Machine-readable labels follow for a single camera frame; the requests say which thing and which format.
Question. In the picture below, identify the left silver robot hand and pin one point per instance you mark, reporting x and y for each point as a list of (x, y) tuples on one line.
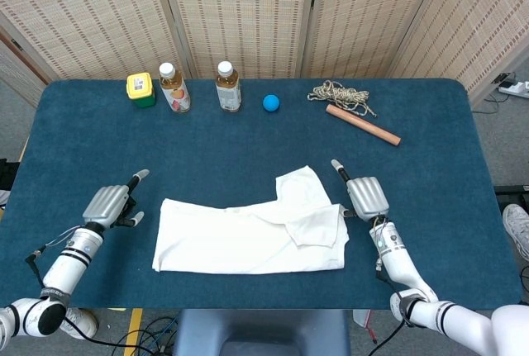
[(105, 205)]

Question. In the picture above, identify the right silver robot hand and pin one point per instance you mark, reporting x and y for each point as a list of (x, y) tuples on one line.
[(368, 197)]

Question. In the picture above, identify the white cloth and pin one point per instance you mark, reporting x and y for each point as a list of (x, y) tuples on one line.
[(231, 240)]

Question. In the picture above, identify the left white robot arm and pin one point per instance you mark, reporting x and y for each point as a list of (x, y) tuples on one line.
[(66, 265)]

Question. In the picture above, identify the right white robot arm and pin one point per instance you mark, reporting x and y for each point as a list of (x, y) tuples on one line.
[(396, 257)]

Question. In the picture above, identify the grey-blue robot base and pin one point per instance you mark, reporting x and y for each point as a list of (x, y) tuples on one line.
[(260, 331)]

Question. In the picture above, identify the brown wooden stick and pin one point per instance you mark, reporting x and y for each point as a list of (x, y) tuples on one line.
[(363, 125)]

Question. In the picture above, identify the black stand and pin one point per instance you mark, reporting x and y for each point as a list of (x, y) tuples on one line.
[(7, 174)]

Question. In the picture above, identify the green jar with yellow lid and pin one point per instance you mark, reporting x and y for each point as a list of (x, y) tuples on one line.
[(140, 89)]

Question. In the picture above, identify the white sneaker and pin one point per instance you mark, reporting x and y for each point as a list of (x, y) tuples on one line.
[(82, 325), (516, 226)]

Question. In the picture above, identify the tea bottle with fruit label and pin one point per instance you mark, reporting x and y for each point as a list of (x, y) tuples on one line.
[(175, 91)]

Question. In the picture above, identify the blue ball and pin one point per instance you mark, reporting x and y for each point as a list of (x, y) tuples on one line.
[(271, 103)]

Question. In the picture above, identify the dark blue table cloth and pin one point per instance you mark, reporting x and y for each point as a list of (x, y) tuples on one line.
[(227, 145)]

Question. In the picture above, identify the black metal bar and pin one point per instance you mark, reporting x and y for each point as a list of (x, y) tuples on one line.
[(512, 190)]

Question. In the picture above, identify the tea bottle with text label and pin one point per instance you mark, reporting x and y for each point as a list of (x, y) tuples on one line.
[(228, 91)]

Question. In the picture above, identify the white power strip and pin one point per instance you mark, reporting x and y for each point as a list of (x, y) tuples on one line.
[(516, 89)]

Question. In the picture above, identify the woven bamboo folding screen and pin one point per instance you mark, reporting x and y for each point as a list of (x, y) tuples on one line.
[(248, 13)]

